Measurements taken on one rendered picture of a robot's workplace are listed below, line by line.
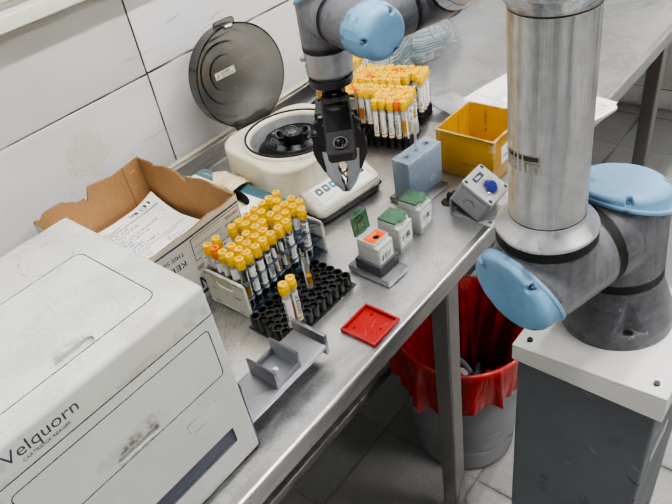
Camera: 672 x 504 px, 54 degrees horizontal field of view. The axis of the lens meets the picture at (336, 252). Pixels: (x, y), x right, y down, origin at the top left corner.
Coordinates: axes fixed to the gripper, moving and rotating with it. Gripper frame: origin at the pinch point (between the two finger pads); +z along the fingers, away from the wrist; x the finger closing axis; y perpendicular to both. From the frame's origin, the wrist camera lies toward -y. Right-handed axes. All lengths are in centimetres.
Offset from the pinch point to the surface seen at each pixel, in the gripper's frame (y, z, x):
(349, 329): -22.0, 12.6, 1.1
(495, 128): 27.5, 7.2, -30.7
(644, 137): 85, 48, -87
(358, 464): 12, 100, 9
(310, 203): 8.5, 8.2, 7.9
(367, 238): -8.7, 5.0, -2.9
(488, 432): 6, 82, -26
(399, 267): -9.6, 11.2, -7.8
